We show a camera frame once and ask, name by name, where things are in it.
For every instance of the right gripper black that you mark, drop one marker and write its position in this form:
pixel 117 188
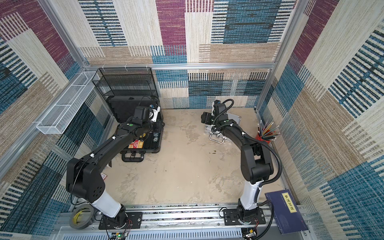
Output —
pixel 215 126

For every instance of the dark grey poker case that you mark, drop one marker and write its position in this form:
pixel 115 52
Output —
pixel 123 111

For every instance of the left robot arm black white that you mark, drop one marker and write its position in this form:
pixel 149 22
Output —
pixel 84 179

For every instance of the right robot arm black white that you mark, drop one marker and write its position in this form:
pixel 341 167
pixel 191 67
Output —
pixel 260 165

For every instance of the texas holdem card deck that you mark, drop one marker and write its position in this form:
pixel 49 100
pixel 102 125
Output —
pixel 136 145

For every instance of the black mesh shelf rack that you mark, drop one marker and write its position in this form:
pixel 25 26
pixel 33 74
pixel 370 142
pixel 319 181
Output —
pixel 136 83

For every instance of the bundle of coloured pencils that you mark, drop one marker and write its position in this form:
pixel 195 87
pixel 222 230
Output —
pixel 268 131

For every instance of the grey tape roll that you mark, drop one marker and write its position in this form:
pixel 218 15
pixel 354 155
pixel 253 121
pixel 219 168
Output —
pixel 82 217

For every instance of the dark blue book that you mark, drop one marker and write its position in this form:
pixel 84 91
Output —
pixel 286 212

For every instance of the white mesh wall basket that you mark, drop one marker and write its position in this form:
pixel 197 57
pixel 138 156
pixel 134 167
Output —
pixel 60 115

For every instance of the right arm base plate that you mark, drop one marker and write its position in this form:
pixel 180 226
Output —
pixel 238 216

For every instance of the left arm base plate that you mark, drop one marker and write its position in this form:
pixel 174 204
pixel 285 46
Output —
pixel 124 221

